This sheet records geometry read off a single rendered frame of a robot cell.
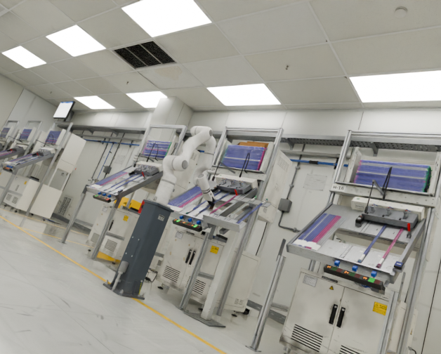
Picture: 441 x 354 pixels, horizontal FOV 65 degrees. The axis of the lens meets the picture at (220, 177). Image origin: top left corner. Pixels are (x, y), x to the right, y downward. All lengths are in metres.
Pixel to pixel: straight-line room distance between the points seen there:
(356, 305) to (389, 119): 2.94
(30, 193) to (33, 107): 4.72
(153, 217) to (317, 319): 1.38
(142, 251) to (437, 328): 2.91
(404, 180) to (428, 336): 1.81
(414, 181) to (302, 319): 1.29
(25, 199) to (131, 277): 4.67
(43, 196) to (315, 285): 5.61
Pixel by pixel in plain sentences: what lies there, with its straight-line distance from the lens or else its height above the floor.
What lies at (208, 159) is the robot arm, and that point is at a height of 1.24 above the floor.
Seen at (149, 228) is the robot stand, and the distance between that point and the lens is 2.66.
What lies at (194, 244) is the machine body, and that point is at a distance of 3.38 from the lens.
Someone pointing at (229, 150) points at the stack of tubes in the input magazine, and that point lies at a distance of 3.73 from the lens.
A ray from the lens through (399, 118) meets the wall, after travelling 4.93.
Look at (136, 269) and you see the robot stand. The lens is 2.69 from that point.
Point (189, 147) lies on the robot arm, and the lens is 2.85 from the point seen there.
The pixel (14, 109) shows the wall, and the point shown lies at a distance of 11.26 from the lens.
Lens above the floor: 0.48
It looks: 12 degrees up
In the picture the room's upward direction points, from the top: 20 degrees clockwise
